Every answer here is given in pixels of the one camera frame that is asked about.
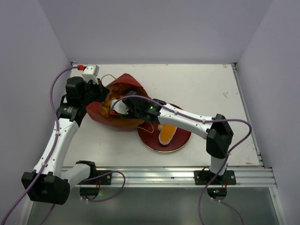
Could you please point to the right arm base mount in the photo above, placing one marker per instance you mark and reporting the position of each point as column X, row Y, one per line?
column 203, row 177

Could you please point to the orange bread in bag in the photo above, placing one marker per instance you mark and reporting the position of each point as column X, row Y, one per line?
column 117, row 91

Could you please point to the red round plate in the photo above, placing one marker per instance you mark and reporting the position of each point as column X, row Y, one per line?
column 149, row 132

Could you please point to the aluminium mounting rail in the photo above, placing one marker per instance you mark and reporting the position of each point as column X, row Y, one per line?
column 165, row 177

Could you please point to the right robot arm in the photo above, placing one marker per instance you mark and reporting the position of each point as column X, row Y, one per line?
column 214, row 130

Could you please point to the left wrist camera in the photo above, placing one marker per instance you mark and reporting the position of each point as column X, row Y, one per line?
column 89, row 73

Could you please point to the red brown paper bag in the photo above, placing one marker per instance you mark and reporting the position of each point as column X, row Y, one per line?
column 118, row 120

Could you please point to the white-rimmed round bread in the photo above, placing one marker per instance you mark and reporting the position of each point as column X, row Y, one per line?
column 166, row 133

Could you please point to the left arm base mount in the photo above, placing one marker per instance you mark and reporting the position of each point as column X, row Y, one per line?
column 100, row 177

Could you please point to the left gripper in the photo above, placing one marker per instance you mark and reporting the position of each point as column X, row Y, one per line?
column 102, row 91

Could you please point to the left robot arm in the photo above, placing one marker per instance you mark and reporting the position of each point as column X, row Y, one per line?
column 48, row 183

